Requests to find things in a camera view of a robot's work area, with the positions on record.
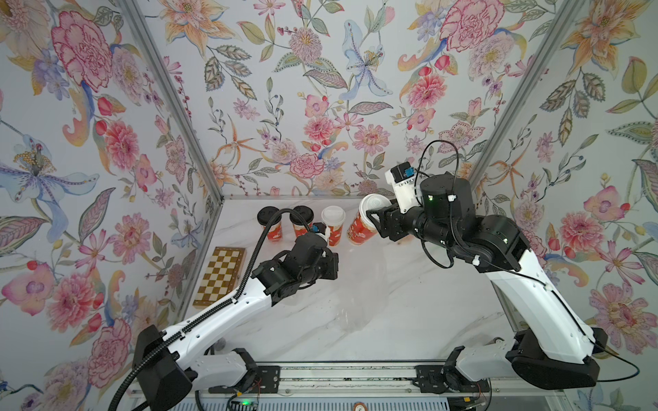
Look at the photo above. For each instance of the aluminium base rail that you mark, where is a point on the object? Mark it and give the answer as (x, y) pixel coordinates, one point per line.
(376, 379)

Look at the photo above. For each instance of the black lid red cup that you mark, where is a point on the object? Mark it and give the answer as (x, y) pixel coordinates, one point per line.
(270, 220)
(302, 219)

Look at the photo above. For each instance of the wooden chessboard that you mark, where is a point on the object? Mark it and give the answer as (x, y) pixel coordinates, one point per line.
(221, 276)

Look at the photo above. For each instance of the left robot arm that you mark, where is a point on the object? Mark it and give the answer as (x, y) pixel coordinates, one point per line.
(171, 363)

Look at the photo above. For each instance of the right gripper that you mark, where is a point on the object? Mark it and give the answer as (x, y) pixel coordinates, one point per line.
(394, 222)

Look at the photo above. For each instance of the white lid red back cup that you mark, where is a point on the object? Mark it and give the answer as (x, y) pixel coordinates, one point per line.
(362, 228)

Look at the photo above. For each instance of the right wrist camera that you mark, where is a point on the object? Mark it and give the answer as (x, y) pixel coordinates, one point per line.
(402, 178)

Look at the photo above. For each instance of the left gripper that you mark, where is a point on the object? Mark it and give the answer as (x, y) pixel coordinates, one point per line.
(330, 258)

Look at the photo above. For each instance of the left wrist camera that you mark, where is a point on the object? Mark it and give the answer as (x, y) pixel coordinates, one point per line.
(321, 230)

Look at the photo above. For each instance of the white lid red cup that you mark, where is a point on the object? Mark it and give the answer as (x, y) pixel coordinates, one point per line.
(333, 217)
(362, 228)

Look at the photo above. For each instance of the clear plastic bag pile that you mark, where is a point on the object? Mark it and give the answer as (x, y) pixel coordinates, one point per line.
(355, 302)

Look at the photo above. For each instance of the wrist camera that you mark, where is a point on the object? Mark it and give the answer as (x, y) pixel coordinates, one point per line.
(402, 178)
(321, 230)

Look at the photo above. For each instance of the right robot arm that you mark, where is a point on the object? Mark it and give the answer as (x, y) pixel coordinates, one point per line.
(556, 350)

